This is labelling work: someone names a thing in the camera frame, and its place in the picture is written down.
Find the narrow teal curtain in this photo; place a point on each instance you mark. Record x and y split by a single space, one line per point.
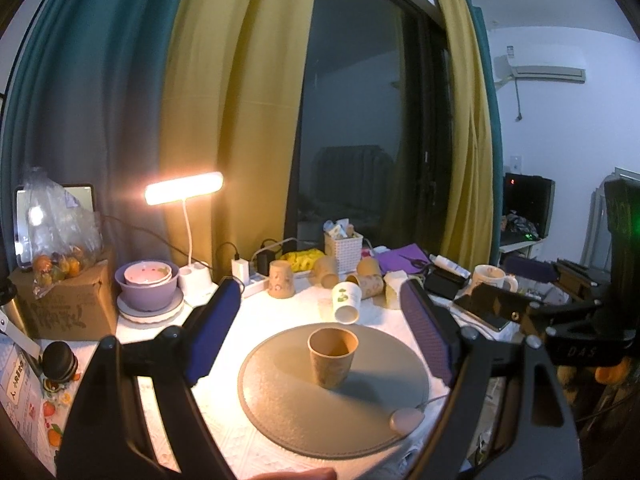
487 110

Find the white woven basket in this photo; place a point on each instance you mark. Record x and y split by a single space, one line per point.
342 250

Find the pink bowl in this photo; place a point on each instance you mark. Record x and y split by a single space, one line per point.
148 275

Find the black scissors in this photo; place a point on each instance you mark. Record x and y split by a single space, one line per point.
414 261

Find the plain brown paper cup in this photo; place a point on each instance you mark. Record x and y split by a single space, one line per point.
332 357

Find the white desk lamp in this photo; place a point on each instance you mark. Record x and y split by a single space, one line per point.
192 210

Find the purple folder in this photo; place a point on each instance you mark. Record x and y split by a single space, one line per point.
400 262

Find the white power strip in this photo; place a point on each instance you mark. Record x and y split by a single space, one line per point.
252 282

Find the black box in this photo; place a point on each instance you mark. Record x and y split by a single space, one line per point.
442 284

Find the black monitor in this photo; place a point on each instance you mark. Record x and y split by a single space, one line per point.
530 200

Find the black round case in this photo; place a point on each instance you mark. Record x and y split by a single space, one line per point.
59 360

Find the black charger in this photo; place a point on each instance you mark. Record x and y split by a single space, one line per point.
263 259

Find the black phone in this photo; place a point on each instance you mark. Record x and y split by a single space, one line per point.
482 311

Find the narrow yellow curtain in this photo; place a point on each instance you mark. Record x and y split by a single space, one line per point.
467 135

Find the person's left hand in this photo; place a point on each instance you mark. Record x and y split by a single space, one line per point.
295 475

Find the round grey mat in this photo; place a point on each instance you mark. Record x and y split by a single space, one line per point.
290 405

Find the cardboard box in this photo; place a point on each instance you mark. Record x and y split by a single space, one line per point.
65 305

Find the plastic bag of fruit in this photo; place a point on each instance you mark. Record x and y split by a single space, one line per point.
55 235

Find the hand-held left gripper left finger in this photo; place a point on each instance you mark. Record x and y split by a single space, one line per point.
216 327

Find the yellow cloth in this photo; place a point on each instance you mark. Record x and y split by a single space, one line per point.
300 261

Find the white tube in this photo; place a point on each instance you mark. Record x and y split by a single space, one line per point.
450 263

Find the purple bowl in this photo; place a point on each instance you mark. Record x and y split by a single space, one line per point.
147 294

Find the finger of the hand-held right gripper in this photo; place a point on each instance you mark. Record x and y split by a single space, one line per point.
500 302
530 268

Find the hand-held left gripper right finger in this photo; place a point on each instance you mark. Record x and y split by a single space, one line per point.
425 332

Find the white tissue block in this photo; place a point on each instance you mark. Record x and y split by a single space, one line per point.
394 286

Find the white mug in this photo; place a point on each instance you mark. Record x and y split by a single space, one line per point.
492 277

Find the white cup with green print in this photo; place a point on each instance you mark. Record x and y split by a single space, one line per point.
346 302

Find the white wall socket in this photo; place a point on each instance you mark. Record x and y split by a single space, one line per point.
515 162

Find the white computer mouse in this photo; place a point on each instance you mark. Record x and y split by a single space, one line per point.
406 420

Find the white air conditioner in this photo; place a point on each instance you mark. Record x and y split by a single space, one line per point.
545 65

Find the fruit print paper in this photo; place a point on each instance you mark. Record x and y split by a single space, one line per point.
37 405

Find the white charger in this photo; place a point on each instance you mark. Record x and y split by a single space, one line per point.
239 267

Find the brown cup with purple print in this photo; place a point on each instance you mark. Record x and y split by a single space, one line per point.
280 280

